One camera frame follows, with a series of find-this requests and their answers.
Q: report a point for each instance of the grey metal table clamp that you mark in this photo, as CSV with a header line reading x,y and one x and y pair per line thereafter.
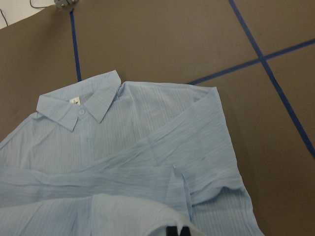
x,y
63,3

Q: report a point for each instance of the light blue button-up shirt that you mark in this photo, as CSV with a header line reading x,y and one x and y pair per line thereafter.
x,y
104,157

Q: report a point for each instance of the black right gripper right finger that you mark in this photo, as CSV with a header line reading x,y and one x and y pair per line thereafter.
x,y
185,231

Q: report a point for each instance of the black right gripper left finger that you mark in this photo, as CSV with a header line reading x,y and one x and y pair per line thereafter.
x,y
171,231

